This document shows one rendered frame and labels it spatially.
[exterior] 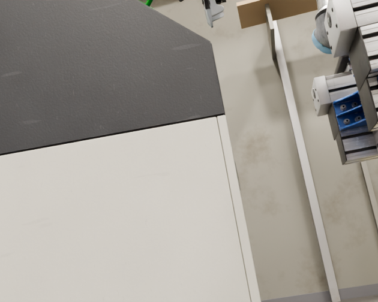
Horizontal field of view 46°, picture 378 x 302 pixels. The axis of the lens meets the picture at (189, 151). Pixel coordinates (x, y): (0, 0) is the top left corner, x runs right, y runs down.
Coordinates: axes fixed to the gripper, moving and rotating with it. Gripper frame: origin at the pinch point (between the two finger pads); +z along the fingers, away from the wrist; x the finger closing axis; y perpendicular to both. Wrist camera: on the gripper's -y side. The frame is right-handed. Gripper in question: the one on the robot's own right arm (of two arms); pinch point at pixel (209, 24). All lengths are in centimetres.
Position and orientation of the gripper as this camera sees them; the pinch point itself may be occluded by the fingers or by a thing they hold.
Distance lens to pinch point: 149.7
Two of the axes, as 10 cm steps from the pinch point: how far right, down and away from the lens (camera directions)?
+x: 0.8, 2.1, 9.7
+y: 9.8, -1.8, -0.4
